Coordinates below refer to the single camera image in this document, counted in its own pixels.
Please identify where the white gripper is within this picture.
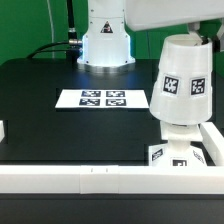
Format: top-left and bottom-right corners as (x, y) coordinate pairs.
(124, 0), (224, 52)

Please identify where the white lamp shade cone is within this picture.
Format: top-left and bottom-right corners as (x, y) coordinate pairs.
(150, 34), (213, 125)

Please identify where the white lamp base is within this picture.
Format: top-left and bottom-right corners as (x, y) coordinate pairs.
(148, 121), (206, 167)

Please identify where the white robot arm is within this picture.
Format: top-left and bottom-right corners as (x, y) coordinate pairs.
(78, 0), (224, 73)

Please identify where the white marker sheet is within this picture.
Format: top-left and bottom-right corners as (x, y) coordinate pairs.
(55, 89), (149, 109)

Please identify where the white right wall bar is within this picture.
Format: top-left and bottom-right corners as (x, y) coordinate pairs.
(200, 122), (224, 167)

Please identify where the white wall bar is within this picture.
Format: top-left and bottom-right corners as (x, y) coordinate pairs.
(200, 122), (224, 167)
(0, 165), (224, 194)

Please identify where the black vertical cable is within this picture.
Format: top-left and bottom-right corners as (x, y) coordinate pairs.
(66, 0), (78, 61)

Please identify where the black cable with connector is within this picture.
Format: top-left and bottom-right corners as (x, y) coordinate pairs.
(26, 38), (84, 60)

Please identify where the thin white cable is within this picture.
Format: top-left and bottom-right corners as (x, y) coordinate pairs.
(46, 0), (56, 59)

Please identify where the white front wall bar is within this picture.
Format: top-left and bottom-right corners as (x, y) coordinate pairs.
(0, 165), (224, 194)

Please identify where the white left wall block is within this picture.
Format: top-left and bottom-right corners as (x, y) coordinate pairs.
(0, 120), (5, 142)

